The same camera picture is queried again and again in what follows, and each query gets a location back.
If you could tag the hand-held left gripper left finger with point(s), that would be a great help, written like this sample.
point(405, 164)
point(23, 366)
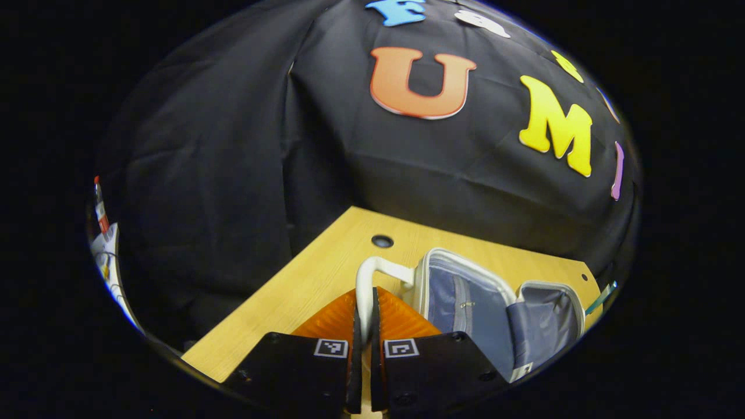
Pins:
point(291, 372)

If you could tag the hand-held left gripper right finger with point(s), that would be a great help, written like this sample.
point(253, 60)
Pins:
point(436, 372)

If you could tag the white suitcase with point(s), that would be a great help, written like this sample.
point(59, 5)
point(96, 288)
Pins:
point(465, 314)

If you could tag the cluttered white side desk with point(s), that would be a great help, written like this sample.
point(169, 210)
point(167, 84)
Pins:
point(110, 256)

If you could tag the black backdrop cloth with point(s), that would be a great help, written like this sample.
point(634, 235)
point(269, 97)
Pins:
point(233, 145)

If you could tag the red white bottle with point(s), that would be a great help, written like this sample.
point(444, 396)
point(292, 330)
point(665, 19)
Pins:
point(102, 209)

